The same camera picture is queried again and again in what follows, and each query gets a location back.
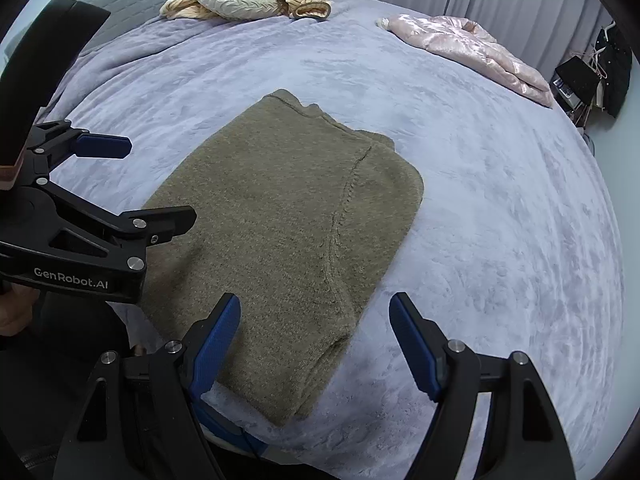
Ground black hanging bag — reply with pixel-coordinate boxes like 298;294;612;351
554;57;598;98

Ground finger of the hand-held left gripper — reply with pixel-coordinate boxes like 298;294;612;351
10;177;197;276
22;120;133;181

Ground olive brown knit sweater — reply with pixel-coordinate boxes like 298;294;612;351
131;89;426;428

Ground lavender plush blanket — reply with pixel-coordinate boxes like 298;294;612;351
37;0;626;480

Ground person's left hand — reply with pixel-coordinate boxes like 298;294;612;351
0;282;38;338

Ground person's dark clothing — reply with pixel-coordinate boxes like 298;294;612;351
0;300;321;480

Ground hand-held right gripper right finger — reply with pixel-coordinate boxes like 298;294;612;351
389;292;576;480

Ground pink shiny padded jacket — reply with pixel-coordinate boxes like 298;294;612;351
376;14;555;108

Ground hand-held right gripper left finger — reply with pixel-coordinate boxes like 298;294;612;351
55;292;242;480

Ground blue strap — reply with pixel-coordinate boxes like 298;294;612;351
197;394;268;461

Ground black hanging coat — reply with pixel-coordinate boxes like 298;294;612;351
595;22;633;118

